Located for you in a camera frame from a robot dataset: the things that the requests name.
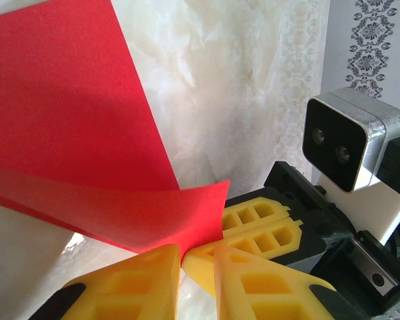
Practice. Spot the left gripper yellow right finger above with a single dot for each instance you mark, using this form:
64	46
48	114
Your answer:
270	293

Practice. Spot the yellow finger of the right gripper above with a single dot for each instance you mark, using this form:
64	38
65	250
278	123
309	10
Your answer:
253	213
263	240

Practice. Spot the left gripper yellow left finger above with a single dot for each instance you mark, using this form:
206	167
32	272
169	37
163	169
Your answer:
130	290

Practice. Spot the red paper sheet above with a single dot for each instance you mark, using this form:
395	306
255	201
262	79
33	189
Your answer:
70	133

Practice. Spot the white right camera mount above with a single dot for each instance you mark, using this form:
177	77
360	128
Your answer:
380	213

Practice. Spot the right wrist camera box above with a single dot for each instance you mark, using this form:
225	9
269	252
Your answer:
340	143

